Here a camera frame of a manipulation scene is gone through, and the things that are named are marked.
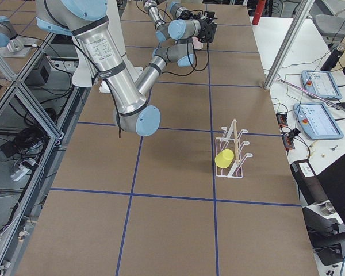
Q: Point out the yellow plastic cup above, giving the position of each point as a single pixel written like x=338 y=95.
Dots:
x=224 y=158

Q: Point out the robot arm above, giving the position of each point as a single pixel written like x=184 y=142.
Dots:
x=96 y=26
x=175 y=9

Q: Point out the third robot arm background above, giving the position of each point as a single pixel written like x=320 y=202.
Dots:
x=7 y=31

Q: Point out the pink plastic cup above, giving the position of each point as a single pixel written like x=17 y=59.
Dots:
x=197 y=44

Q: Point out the steel cup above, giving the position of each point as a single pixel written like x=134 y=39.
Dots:
x=328 y=209

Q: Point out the red cylinder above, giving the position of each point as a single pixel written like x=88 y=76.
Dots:
x=258 y=11

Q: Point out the white office chair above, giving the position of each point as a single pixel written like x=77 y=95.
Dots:
x=330 y=26

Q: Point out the far teach pendant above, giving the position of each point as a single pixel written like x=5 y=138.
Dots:
x=320 y=83

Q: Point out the teach pendant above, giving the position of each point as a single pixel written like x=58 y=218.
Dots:
x=317 y=122
x=320 y=83

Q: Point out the near teach pendant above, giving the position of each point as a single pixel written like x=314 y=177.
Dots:
x=317 y=122

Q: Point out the black labelled box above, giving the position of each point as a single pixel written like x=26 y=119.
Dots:
x=310 y=190

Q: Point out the black Huawei monitor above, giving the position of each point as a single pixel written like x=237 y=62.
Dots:
x=332 y=180

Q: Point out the black monitor stand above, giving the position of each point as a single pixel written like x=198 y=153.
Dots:
x=326 y=235

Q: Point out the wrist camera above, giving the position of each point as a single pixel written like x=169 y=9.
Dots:
x=209 y=15

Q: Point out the aluminium frame post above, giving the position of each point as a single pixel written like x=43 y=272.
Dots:
x=290 y=36

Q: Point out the white wire cup rack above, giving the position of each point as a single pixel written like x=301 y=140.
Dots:
x=231 y=139

